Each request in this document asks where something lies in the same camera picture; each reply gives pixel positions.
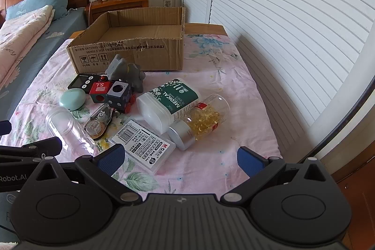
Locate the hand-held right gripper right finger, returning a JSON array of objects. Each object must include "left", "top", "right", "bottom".
[{"left": 220, "top": 146, "right": 332, "bottom": 206}]

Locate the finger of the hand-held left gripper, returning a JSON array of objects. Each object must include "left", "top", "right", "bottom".
[
  {"left": 0, "top": 120, "right": 12, "bottom": 137},
  {"left": 0, "top": 137, "right": 64, "bottom": 165}
]

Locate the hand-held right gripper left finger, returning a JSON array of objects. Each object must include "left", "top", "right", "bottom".
[{"left": 29, "top": 144, "right": 141, "bottom": 206}]

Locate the clear labelled plastic box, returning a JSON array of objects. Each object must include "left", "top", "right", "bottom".
[{"left": 112, "top": 119, "right": 176, "bottom": 176}]

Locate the clear plastic jar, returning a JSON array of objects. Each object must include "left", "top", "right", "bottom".
[{"left": 45, "top": 108, "right": 96, "bottom": 156}]

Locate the clear bottle of yellow capsules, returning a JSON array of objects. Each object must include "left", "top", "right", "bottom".
[{"left": 167, "top": 94, "right": 231, "bottom": 150}]

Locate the black toy train block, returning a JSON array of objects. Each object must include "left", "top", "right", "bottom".
[{"left": 105, "top": 81, "right": 138, "bottom": 115}]

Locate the mint green oval case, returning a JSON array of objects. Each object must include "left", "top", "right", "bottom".
[{"left": 59, "top": 88, "right": 86, "bottom": 112}]

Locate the white bottle with green label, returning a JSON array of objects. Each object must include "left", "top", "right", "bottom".
[{"left": 136, "top": 78, "right": 201, "bottom": 135}]

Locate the black device with buttons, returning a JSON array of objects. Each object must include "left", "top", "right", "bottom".
[{"left": 67, "top": 74, "right": 94, "bottom": 91}]

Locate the brown cardboard box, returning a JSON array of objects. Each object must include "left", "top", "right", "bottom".
[{"left": 66, "top": 6, "right": 187, "bottom": 75}]

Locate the clear correction tape dispenser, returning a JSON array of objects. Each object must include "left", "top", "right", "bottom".
[{"left": 83, "top": 104, "right": 121, "bottom": 141}]

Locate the pink floral sheet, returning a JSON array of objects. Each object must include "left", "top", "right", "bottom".
[{"left": 0, "top": 23, "right": 283, "bottom": 201}]

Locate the red toy train block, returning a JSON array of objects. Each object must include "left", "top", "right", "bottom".
[{"left": 89, "top": 81, "right": 113, "bottom": 104}]

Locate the grey elephant toy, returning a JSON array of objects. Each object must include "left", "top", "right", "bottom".
[{"left": 105, "top": 54, "right": 146, "bottom": 93}]

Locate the pink quilt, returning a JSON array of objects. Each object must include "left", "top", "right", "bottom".
[{"left": 0, "top": 5, "right": 56, "bottom": 84}]

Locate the wooden nightstand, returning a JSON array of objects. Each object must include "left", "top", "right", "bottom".
[{"left": 85, "top": 0, "right": 149, "bottom": 27}]

